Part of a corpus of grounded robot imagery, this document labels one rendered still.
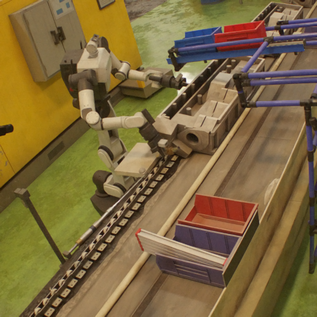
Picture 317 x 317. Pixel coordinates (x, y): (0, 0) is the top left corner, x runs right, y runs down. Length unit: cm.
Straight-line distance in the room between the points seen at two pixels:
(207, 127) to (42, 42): 225
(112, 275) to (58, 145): 285
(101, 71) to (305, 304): 190
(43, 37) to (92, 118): 195
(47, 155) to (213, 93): 231
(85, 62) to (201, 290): 156
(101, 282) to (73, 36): 304
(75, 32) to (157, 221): 280
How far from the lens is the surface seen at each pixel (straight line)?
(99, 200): 338
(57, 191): 404
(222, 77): 283
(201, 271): 166
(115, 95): 525
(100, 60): 258
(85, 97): 239
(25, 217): 393
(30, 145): 431
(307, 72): 179
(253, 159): 234
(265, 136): 252
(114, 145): 296
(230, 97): 265
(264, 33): 256
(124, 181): 310
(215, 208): 195
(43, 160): 445
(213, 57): 261
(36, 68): 417
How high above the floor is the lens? 212
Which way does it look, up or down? 32 degrees down
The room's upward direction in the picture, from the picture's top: 17 degrees counter-clockwise
